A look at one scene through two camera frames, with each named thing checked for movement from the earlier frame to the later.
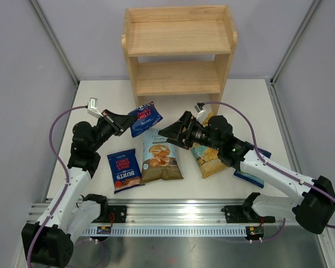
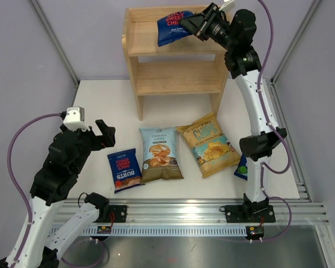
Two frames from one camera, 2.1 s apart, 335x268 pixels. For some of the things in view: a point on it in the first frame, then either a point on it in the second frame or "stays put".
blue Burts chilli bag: [147, 117] to [170, 30]
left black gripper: [118, 123] to [108, 137]
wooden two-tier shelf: [178, 30] stays put
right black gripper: [175, 131] to [200, 24]
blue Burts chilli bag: [125, 170] stays put
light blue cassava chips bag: [159, 158] stays put
